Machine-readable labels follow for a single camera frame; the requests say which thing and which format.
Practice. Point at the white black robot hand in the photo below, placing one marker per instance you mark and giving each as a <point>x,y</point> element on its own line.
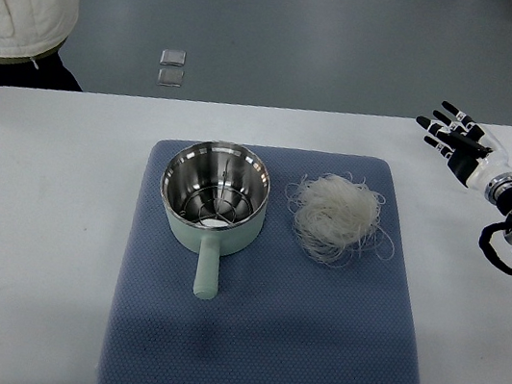
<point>469,149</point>

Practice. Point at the white vermicelli bundle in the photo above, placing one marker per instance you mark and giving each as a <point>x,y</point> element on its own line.
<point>337,219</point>

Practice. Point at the mint green steel pot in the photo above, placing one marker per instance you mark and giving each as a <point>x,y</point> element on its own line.
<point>215,195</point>

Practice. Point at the blue grey fabric mat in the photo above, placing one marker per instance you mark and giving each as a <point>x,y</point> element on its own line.
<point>279,317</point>

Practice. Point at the upper metal floor plate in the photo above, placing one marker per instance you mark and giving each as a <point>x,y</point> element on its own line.
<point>173,57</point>

